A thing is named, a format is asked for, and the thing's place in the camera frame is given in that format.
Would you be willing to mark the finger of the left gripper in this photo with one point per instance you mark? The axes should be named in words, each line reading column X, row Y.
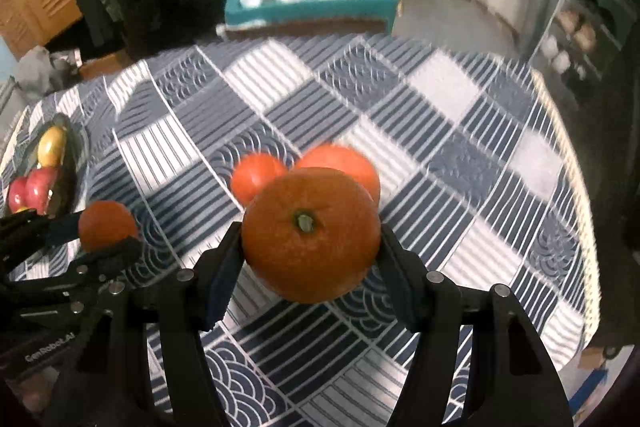
column 26, row 232
column 104, row 265

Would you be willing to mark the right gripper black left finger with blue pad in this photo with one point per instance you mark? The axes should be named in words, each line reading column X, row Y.
column 193, row 302

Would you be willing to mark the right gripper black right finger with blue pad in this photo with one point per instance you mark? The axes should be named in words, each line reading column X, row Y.
column 430, row 306

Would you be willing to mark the large orange with stem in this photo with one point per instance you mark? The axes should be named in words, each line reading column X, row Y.
column 311, row 235

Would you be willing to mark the small orange tangerine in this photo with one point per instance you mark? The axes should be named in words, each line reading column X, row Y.
column 252, row 174

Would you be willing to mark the medium orange tangerine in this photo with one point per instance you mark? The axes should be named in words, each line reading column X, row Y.
column 347, row 160

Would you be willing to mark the small red apple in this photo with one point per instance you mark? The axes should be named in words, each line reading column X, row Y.
column 38, row 187
column 17, row 194

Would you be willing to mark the dark glass fruit bowl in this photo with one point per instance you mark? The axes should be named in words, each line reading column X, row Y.
column 21, row 158

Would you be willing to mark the small yellow fruit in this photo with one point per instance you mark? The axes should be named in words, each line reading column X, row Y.
column 51, row 147

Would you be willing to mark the blue white patterned tablecloth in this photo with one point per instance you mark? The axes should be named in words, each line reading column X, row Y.
column 478, row 178

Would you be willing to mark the grey clothes pile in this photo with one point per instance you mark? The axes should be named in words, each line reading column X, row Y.
column 40, row 73

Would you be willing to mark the small wooden drawer box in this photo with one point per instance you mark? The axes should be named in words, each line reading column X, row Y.
column 105, row 65

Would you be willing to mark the brown cardboard box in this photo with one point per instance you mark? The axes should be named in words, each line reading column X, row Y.
column 302, row 28

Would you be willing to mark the grey shoe rack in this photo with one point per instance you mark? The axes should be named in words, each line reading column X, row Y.
column 581, row 40

